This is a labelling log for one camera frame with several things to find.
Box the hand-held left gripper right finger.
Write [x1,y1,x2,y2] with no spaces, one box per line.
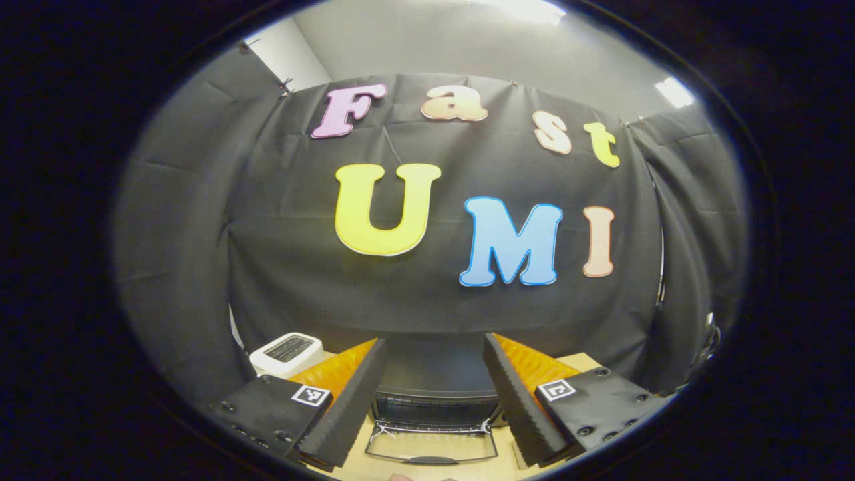
[482,333,670,468]

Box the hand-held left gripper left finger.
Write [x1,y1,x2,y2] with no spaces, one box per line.
[212,338,389,470]

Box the black electric oven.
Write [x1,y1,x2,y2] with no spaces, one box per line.
[364,336,510,466]

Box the white toaster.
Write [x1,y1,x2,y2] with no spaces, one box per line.
[249,332,325,379]

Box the black backdrop cloth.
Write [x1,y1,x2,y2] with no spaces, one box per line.
[110,41,750,410]

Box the ceiling light panel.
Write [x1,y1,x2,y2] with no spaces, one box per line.
[655,77,695,109]

